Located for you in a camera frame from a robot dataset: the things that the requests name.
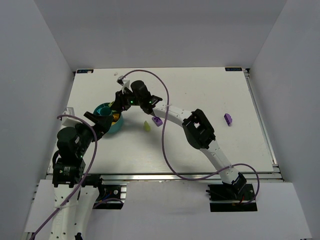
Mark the purple hollow lego brick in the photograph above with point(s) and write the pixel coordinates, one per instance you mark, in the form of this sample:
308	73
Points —
158	121

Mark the left blue corner label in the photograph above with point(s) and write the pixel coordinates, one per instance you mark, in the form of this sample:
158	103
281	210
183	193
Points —
84	71

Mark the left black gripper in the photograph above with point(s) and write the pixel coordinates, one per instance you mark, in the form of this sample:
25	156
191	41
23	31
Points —
99	124

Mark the teal divided round container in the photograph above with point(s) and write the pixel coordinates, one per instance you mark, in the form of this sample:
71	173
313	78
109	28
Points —
107	111

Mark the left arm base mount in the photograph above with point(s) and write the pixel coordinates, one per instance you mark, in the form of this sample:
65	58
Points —
109	195

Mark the purple curved lego brick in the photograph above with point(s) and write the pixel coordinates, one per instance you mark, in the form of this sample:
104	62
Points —
228	119

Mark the blue corner label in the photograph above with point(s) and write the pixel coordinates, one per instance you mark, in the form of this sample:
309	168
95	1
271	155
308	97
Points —
233	69
84	71

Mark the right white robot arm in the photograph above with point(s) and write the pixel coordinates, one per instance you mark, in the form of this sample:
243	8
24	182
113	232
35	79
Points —
198	130

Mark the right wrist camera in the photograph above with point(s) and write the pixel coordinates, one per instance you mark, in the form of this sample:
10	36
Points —
125	84

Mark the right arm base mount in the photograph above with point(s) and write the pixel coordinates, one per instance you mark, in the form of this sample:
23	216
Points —
232	198

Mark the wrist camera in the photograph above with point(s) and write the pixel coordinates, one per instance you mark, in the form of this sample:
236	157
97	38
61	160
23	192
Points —
68	121
125	84

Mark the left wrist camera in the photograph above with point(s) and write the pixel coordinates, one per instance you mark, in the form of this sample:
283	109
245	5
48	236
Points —
68	121

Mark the aluminium table rail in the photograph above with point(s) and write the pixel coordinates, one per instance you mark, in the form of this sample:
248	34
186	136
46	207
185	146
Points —
274	175

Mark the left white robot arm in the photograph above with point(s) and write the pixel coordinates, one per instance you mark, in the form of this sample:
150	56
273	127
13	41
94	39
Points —
75	192

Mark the light green lego brick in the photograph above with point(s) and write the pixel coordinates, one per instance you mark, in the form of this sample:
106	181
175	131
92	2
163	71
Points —
146	126

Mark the right blue corner label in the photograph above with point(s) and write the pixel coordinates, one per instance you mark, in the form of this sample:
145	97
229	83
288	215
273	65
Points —
233	69

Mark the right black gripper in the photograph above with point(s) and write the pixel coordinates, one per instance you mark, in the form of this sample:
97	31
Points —
121	100

